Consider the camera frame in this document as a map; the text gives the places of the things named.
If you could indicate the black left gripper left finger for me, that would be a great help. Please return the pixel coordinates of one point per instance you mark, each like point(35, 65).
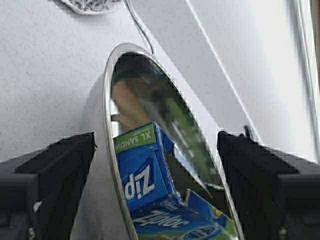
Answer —
point(40, 191)

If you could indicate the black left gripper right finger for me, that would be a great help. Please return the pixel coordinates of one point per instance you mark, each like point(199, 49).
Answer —
point(276, 194)

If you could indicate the stainless steel bowl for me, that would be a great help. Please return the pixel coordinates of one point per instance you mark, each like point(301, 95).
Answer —
point(133, 90)

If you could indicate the blue Ziploc box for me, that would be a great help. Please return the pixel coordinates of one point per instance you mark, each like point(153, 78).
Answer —
point(166, 199)

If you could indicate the grey patterned cloth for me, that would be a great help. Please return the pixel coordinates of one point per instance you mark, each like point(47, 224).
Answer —
point(91, 7)

